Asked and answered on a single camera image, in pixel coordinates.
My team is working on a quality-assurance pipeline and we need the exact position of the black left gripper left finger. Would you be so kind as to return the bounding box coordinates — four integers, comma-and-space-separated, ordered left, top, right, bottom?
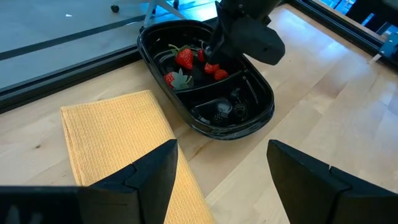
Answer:
77, 139, 178, 224

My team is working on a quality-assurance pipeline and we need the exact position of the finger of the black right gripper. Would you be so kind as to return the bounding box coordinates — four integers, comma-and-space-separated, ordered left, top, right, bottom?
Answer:
206, 12, 229, 65
214, 21, 286, 66

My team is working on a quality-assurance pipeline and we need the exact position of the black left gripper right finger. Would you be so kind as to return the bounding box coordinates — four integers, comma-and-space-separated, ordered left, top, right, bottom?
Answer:
266, 139, 398, 224

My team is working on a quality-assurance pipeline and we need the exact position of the large red strawberry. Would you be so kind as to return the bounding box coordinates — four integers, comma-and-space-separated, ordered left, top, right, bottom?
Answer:
168, 44, 195, 71

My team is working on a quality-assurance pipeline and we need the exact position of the small strawberry with leaf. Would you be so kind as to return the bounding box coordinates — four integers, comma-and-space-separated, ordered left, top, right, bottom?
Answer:
163, 68, 194, 91

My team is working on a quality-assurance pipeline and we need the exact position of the dark round plum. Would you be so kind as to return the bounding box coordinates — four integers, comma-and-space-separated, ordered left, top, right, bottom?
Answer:
214, 98, 233, 116

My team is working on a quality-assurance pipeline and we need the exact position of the black plastic food container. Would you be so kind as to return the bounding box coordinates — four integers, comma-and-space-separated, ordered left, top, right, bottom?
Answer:
136, 19, 275, 141

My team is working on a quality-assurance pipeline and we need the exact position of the yellow waffle cloth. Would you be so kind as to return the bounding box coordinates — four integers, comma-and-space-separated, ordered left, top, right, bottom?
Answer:
60, 90, 215, 224

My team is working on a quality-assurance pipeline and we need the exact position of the white office chair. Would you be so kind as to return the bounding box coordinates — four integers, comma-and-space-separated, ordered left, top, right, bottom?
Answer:
110, 0, 187, 20

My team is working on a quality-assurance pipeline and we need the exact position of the grey metal clamp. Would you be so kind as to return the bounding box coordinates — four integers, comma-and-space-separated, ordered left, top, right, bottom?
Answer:
378, 32, 398, 60

